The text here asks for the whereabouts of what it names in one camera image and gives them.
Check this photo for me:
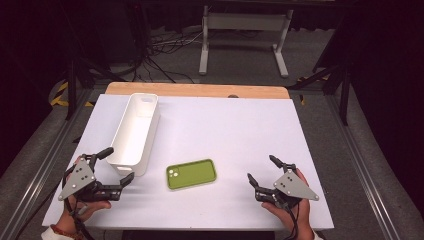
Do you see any aluminium floor rail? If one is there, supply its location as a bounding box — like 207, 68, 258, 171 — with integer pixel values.
324, 94, 424, 240
0, 88, 95, 240

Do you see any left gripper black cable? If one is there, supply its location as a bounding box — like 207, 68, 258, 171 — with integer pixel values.
62, 166, 96, 240

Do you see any person's right hand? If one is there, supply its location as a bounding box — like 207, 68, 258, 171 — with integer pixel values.
261, 168, 314, 235

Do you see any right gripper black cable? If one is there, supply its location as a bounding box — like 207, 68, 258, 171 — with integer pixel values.
283, 199, 301, 240

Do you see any tangle of black floor cables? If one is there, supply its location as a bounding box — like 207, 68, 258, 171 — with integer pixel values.
133, 28, 205, 84

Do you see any person's left hand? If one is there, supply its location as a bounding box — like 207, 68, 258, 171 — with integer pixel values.
54, 156, 112, 234

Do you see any black metal frame stand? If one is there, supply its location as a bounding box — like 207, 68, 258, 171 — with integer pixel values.
287, 19, 355, 127

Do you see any white plastic bin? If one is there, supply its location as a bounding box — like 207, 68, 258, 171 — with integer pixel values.
105, 92, 161, 177

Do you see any red-brown bead bracelet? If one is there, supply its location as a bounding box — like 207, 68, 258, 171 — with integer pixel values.
49, 223, 85, 240

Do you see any yellow-black hazard tape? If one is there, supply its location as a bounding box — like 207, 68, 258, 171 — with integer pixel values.
49, 81, 95, 108

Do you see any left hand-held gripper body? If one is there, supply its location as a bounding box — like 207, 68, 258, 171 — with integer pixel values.
58, 153, 123, 203

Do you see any green phone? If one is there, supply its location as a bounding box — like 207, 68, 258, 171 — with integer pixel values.
165, 158, 218, 191

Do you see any white metal stand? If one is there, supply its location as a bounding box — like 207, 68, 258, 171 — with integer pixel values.
198, 4, 295, 79

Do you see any black tripod stand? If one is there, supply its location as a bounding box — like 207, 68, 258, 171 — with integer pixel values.
63, 54, 128, 122

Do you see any white board table cover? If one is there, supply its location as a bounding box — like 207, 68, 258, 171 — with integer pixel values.
42, 93, 335, 232

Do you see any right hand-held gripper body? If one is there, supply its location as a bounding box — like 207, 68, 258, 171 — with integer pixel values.
254, 163, 320, 211

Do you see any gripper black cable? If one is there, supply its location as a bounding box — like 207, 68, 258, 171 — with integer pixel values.
62, 166, 96, 240
283, 199, 301, 240

